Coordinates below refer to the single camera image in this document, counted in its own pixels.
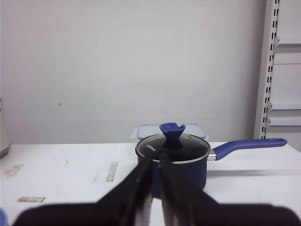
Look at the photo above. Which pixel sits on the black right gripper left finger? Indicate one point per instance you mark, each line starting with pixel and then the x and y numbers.
pixel 128 204

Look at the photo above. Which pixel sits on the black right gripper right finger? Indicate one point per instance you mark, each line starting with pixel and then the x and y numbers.
pixel 184 204

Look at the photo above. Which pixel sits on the blue bowl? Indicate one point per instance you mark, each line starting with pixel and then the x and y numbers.
pixel 3 218

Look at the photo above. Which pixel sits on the dark blue saucepan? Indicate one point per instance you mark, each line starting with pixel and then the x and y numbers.
pixel 196 171

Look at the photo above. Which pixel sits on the glass pot lid blue knob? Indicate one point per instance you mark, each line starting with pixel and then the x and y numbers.
pixel 173 141

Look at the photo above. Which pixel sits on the clear plastic food container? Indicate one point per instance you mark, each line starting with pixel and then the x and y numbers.
pixel 145 130

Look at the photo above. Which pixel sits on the white metal shelving upright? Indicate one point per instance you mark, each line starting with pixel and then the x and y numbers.
pixel 278 111

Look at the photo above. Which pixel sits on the cream and silver toaster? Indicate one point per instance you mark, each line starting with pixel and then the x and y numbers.
pixel 4 140

